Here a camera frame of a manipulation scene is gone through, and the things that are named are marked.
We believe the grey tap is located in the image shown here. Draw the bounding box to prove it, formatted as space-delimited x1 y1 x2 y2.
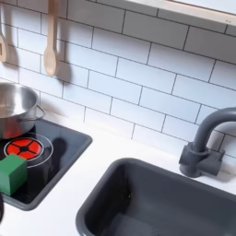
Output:
178 106 236 179

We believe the green block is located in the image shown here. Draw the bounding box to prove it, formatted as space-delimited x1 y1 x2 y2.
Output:
0 153 29 196

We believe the grey sink basin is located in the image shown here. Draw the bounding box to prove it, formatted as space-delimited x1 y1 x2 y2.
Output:
75 157 236 236

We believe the wooden slotted spatula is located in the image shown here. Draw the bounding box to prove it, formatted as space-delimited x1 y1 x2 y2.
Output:
0 12 8 64

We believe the steel pot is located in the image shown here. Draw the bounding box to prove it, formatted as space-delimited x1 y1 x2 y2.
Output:
0 81 46 140

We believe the wooden spoon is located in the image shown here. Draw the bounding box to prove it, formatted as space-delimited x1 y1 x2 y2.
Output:
42 0 60 77

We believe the black stove top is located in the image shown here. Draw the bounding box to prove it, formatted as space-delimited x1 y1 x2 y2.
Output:
0 118 93 212

